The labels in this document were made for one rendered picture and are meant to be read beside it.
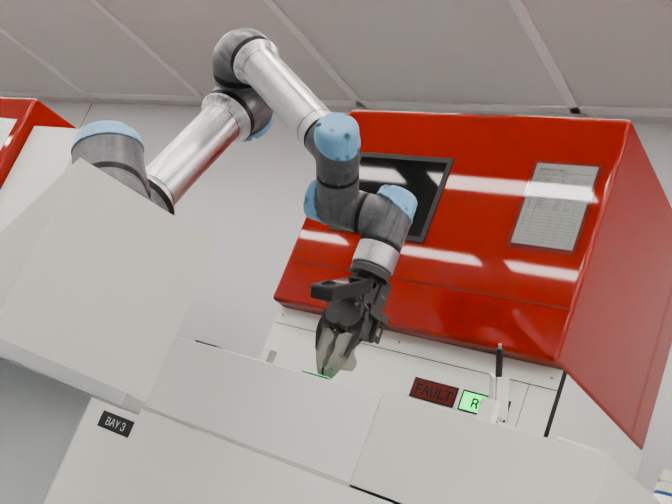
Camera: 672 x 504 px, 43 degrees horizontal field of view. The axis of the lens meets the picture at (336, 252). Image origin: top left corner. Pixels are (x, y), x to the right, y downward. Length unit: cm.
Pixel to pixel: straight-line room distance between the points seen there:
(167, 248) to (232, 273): 332
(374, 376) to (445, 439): 86
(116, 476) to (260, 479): 31
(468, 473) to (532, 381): 73
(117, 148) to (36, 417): 44
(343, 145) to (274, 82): 23
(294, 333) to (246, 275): 233
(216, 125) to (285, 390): 56
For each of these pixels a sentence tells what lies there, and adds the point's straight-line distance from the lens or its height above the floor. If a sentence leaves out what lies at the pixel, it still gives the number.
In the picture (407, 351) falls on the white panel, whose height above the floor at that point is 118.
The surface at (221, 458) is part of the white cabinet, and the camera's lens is 145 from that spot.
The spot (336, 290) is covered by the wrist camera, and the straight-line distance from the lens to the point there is 138.
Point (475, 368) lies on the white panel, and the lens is 198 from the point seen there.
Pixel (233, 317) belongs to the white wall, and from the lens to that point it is 451.
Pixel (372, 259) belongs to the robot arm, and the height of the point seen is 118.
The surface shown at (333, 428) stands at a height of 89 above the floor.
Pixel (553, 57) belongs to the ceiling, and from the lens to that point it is 370.
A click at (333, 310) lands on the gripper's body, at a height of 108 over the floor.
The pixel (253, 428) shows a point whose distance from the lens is 143.
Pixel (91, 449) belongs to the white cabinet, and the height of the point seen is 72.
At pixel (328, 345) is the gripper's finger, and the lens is 144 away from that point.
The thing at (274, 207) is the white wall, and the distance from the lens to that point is 468.
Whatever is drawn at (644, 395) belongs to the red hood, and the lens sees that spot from 246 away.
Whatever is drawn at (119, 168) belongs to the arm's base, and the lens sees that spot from 138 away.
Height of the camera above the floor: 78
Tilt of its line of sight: 16 degrees up
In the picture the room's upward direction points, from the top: 22 degrees clockwise
